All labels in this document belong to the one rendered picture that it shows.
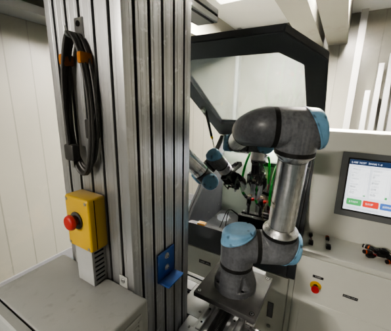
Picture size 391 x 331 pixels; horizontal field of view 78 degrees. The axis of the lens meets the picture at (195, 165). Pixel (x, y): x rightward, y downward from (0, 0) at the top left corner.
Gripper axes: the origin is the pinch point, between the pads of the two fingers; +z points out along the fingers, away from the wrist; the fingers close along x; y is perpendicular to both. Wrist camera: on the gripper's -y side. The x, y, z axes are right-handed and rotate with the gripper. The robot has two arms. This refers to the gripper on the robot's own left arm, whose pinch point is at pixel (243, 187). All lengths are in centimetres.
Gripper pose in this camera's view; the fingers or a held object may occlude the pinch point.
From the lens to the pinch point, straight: 147.2
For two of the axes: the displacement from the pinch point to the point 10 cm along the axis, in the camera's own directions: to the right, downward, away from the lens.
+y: -3.8, 8.0, -4.6
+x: 7.4, -0.4, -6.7
